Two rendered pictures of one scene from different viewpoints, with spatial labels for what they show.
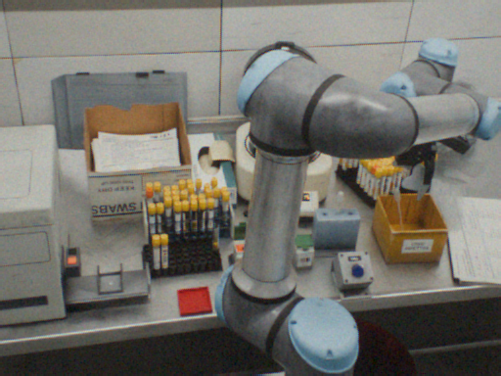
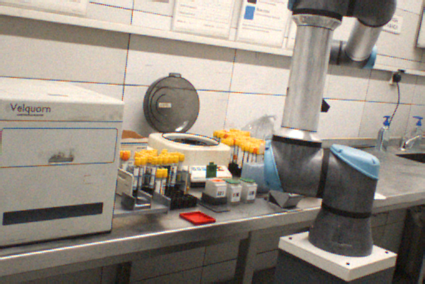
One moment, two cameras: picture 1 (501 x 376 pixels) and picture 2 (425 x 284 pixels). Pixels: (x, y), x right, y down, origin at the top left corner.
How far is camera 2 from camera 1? 106 cm
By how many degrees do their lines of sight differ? 37
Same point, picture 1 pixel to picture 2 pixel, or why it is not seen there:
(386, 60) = (219, 104)
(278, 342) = (331, 169)
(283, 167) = (326, 31)
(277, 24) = (160, 68)
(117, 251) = not seen: hidden behind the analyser
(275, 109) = not seen: outside the picture
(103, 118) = not seen: hidden behind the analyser
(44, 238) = (114, 135)
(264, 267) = (310, 118)
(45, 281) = (105, 185)
